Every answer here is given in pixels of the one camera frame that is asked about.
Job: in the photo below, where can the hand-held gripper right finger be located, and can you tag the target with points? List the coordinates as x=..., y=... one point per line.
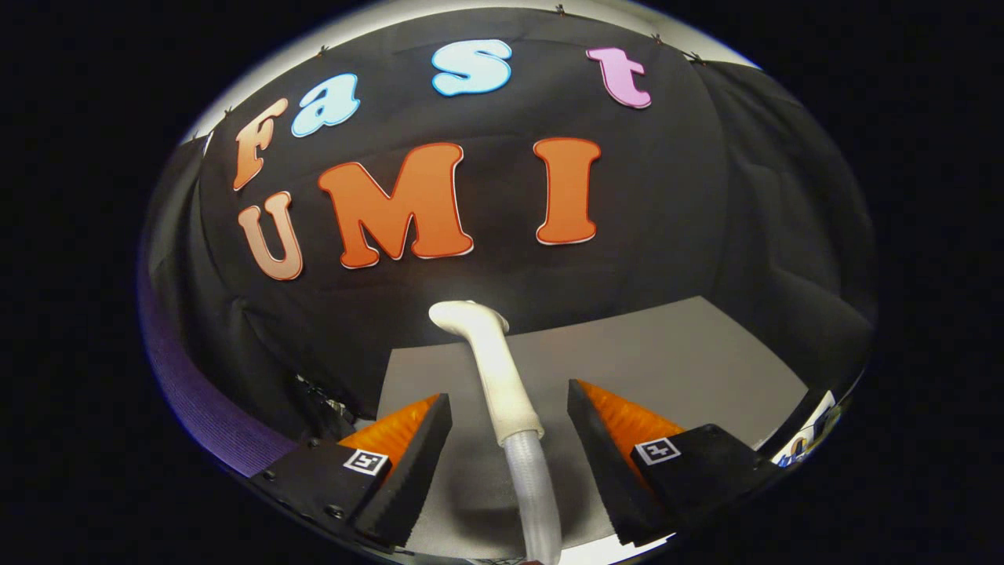
x=608, y=471

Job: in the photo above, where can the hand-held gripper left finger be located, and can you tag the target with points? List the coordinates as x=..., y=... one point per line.
x=408, y=479

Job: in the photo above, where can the white garment steamer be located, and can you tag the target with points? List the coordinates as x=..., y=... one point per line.
x=502, y=377

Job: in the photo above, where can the grey cabinet with black top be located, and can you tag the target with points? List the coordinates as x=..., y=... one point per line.
x=667, y=369

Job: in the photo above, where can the white side table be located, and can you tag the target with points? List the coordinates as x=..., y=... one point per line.
x=808, y=431

